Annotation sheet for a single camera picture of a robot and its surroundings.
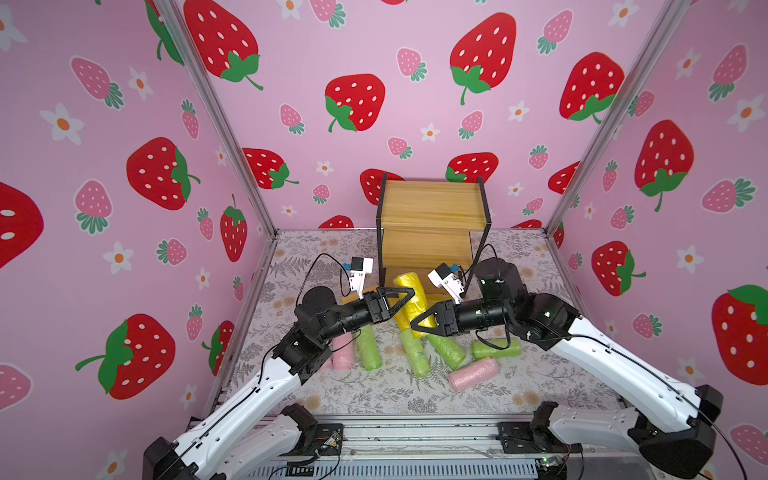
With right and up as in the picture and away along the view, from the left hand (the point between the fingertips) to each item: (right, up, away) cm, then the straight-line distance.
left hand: (411, 297), depth 61 cm
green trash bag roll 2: (+3, -20, +25) cm, 32 cm away
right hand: (+1, -5, 0) cm, 6 cm away
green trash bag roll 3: (+13, -20, +24) cm, 34 cm away
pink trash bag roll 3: (+18, -24, +21) cm, 37 cm away
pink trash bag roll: (-18, -21, +23) cm, 36 cm away
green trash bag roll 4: (+16, -9, -5) cm, 19 cm away
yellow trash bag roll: (+1, -2, -2) cm, 2 cm away
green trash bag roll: (-12, -17, +28) cm, 34 cm away
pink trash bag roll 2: (-22, -22, +23) cm, 38 cm away
